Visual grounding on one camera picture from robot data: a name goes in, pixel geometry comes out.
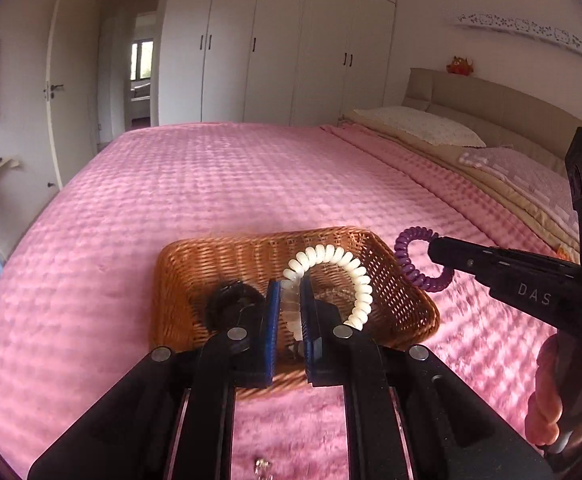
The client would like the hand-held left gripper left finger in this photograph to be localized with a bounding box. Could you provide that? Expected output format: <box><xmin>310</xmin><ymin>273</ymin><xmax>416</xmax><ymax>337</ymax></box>
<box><xmin>27</xmin><ymin>280</ymin><xmax>283</xmax><ymax>480</ymax></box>

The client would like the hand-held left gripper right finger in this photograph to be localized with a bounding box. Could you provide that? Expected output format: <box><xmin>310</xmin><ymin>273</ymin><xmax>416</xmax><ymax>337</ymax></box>
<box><xmin>298</xmin><ymin>277</ymin><xmax>558</xmax><ymax>480</ymax></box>

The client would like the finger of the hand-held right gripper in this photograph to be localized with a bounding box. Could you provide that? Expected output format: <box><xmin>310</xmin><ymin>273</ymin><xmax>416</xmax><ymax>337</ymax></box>
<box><xmin>427</xmin><ymin>236</ymin><xmax>580</xmax><ymax>287</ymax></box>

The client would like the white spiral hair tie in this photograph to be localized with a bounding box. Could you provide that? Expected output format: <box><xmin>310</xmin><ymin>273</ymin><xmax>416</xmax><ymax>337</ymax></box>
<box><xmin>282</xmin><ymin>244</ymin><xmax>373</xmax><ymax>332</ymax></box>

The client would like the purple spiral hair tie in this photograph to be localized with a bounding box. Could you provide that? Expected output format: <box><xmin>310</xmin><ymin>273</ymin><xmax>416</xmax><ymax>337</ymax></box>
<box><xmin>393</xmin><ymin>226</ymin><xmax>456</xmax><ymax>293</ymax></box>

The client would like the brown wicker basket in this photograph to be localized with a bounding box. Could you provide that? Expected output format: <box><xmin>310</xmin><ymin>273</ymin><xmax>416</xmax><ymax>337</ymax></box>
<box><xmin>152</xmin><ymin>226</ymin><xmax>440</xmax><ymax>395</ymax></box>

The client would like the person's right hand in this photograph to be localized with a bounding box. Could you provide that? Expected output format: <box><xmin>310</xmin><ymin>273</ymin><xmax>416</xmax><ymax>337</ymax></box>
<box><xmin>525</xmin><ymin>332</ymin><xmax>582</xmax><ymax>453</ymax></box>

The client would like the beige blanket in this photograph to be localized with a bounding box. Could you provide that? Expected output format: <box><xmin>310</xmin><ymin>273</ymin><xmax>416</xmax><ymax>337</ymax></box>
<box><xmin>340</xmin><ymin>112</ymin><xmax>582</xmax><ymax>263</ymax></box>

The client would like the pink patterned pillow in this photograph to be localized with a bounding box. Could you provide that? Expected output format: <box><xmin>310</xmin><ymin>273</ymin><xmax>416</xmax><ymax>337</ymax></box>
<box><xmin>458</xmin><ymin>146</ymin><xmax>580</xmax><ymax>237</ymax></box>

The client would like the white patterned pillow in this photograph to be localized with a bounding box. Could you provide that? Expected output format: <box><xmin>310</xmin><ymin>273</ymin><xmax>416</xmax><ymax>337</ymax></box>
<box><xmin>353</xmin><ymin>106</ymin><xmax>486</xmax><ymax>148</ymax></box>

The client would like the beige upholstered headboard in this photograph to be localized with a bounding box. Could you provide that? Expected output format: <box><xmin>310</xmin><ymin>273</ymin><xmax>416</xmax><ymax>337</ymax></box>
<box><xmin>403</xmin><ymin>67</ymin><xmax>582</xmax><ymax>177</ymax></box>

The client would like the pink quilted bedspread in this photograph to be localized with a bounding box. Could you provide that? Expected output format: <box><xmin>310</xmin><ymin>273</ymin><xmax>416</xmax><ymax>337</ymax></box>
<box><xmin>0</xmin><ymin>121</ymin><xmax>582</xmax><ymax>480</ymax></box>

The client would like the orange plush toy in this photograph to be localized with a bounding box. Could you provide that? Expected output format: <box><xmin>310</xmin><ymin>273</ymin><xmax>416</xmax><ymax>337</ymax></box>
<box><xmin>446</xmin><ymin>55</ymin><xmax>474</xmax><ymax>76</ymax></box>

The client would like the white wardrobe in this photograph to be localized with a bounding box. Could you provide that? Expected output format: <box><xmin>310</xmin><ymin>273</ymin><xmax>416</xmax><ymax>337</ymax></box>
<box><xmin>158</xmin><ymin>0</ymin><xmax>400</xmax><ymax>128</ymax></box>

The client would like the white door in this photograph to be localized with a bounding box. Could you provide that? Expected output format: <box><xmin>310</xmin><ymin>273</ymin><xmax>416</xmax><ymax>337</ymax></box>
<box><xmin>45</xmin><ymin>0</ymin><xmax>103</xmax><ymax>192</ymax></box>

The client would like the clear spiral hair tie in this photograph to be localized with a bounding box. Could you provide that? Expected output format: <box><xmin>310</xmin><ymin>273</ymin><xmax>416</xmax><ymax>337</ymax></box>
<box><xmin>316</xmin><ymin>285</ymin><xmax>359</xmax><ymax>311</ymax></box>

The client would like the black spiral hair tie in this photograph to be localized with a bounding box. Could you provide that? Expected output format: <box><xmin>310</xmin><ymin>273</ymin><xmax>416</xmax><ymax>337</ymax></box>
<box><xmin>205</xmin><ymin>281</ymin><xmax>268</xmax><ymax>335</ymax></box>

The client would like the white cut-out wall decoration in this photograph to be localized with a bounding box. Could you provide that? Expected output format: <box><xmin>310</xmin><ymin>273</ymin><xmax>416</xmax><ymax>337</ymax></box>
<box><xmin>455</xmin><ymin>12</ymin><xmax>582</xmax><ymax>65</ymax></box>

